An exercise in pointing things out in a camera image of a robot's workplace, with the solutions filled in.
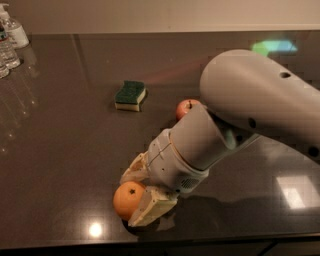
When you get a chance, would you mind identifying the orange fruit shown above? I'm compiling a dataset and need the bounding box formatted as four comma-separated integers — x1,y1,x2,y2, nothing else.
113,181,145,221

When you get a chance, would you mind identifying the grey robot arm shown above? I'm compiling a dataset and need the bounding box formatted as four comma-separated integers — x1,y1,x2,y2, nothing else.
121,50,320,227

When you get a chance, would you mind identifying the white pump sanitizer bottle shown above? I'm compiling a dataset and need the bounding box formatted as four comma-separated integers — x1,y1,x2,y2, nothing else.
0,3,29,49

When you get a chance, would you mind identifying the clear bottle at left edge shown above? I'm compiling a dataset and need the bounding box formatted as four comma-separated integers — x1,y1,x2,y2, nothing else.
0,56,9,79

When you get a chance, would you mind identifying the red apple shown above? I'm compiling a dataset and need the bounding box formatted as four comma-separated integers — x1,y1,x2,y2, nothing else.
176,99,199,121

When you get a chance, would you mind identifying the green and yellow sponge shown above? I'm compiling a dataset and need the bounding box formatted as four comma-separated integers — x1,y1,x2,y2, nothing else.
114,81,146,112

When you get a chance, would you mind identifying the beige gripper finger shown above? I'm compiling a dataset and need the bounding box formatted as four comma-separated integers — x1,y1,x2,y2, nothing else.
120,152,148,184
128,186,178,227

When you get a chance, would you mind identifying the clear plastic water bottle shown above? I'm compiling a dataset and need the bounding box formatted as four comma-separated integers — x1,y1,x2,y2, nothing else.
0,24,21,69

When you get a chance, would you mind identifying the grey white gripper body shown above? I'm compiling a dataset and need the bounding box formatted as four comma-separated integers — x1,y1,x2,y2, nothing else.
147,129,209,193

